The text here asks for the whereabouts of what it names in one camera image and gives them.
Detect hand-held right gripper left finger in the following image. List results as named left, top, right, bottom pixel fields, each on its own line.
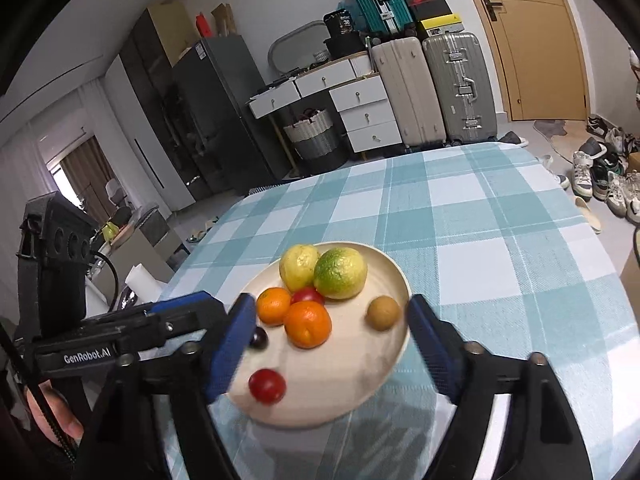
left=75, top=292, right=258, bottom=480

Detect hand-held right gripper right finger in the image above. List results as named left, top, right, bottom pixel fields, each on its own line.
left=406, top=296, right=596, bottom=480

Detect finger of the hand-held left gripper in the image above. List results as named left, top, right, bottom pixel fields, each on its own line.
left=142, top=291, right=233, bottom=351

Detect red cherry tomato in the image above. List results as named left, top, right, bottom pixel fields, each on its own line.
left=290, top=286, right=326, bottom=307
left=248, top=368, right=287, bottom=405

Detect small orange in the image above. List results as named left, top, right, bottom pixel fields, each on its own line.
left=256, top=287, right=292, bottom=326

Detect brown kiwi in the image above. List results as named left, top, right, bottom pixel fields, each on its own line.
left=366, top=296, right=401, bottom=332

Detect large orange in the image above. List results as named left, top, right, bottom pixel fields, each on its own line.
left=284, top=301, right=333, bottom=350

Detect cream round plate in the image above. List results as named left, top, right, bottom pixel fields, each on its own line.
left=225, top=243, right=413, bottom=429

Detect person's left hand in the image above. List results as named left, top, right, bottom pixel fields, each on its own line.
left=25, top=382, right=85, bottom=444

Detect white paper towel roll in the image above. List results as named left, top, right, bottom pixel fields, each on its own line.
left=124, top=262, right=166, bottom=306

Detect beige low table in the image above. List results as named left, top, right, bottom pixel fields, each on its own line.
left=107, top=240, right=176, bottom=291

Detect grey cabinet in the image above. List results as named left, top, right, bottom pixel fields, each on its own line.
left=137, top=204, right=192, bottom=271

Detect grey white chair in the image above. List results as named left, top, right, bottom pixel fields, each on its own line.
left=102, top=180, right=132, bottom=226

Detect white curtain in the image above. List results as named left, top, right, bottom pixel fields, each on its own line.
left=0, top=80, right=116, bottom=241

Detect brown curtain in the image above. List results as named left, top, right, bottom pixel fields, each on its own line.
left=60, top=135, right=118, bottom=206

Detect green yellow lemon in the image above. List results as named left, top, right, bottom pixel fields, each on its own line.
left=313, top=247, right=368, bottom=301

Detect blue white checked tablecloth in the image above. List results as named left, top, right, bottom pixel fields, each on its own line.
left=155, top=141, right=640, bottom=480

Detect white wardrobe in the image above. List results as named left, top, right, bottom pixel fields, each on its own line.
left=102, top=55, right=197, bottom=211

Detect person's black jacket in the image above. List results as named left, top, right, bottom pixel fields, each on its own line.
left=0, top=320, right=76, bottom=480

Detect dark glass wardrobe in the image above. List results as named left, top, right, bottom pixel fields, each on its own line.
left=119, top=0, right=221, bottom=200

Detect beige slipper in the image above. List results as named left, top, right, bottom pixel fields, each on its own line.
left=574, top=196, right=603, bottom=235

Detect beige furniture piece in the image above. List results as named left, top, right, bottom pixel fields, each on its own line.
left=620, top=225, right=640, bottom=311

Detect dark grey refrigerator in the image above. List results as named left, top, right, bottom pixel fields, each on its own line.
left=172, top=36, right=278, bottom=196

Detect grey white laundry basket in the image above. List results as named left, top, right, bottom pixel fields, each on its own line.
left=283, top=107, right=348, bottom=173

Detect white drawer cabinet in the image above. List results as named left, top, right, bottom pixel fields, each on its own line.
left=330, top=77, right=403, bottom=153

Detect pile of sneakers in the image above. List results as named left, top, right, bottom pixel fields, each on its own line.
left=537, top=115, right=640, bottom=226

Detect grey door mat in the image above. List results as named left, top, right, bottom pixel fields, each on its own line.
left=532, top=119, right=588, bottom=161

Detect beige suitcase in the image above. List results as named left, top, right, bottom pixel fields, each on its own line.
left=371, top=36, right=448, bottom=148

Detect silver suitcase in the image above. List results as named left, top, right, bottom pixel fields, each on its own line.
left=422, top=31, right=498, bottom=143

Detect white dressing table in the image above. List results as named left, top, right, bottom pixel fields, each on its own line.
left=247, top=52, right=383, bottom=176

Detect oval mirror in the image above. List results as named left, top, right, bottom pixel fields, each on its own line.
left=267, top=20, right=331, bottom=73

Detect brown cardboard pieces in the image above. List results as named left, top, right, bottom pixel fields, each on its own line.
left=210, top=3, right=238, bottom=37

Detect tan wooden door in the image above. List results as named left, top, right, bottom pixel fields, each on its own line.
left=455, top=0, right=588, bottom=122

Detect yellow black shoe box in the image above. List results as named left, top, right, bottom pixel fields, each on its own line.
left=417, top=12, right=463, bottom=38

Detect black printed box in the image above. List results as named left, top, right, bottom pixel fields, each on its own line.
left=324, top=9, right=358, bottom=38

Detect plain black shoe box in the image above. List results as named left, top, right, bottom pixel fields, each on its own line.
left=409, top=0, right=453, bottom=23

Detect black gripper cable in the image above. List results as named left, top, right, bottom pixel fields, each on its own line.
left=89, top=251, right=121, bottom=312

